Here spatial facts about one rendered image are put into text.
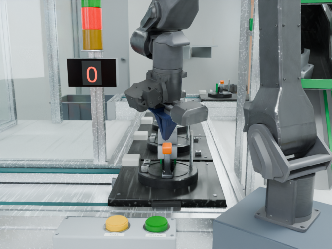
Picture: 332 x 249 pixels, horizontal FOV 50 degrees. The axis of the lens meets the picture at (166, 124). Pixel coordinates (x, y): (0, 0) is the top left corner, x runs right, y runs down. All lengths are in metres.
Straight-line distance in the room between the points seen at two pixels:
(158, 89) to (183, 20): 0.13
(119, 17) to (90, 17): 5.23
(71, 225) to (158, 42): 0.36
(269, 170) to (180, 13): 0.32
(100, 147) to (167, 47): 0.43
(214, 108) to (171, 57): 1.37
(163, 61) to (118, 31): 5.46
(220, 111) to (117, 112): 0.57
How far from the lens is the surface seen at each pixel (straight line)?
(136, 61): 6.47
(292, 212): 0.46
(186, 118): 0.62
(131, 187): 0.79
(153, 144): 1.05
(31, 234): 0.76
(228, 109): 2.02
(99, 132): 0.98
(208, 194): 0.76
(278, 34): 0.45
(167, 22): 0.64
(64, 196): 0.92
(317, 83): 0.76
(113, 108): 2.02
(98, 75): 0.91
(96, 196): 0.90
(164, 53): 0.65
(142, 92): 0.65
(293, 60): 0.46
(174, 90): 0.67
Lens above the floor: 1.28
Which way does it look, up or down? 13 degrees down
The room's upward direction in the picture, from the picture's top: straight up
